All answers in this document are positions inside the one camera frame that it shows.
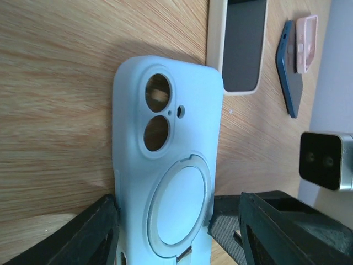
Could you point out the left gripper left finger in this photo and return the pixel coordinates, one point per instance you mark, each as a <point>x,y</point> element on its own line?
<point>89,238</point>

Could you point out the blue phone black screen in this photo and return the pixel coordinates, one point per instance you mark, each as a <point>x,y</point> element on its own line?
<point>291,82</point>

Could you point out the pink translucent phone case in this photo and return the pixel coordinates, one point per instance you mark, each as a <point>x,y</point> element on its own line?
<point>306,41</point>

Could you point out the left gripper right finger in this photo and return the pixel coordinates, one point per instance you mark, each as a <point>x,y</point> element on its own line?
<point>276,228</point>

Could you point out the light blue phone case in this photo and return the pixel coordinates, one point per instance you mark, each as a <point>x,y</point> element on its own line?
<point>165,125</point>

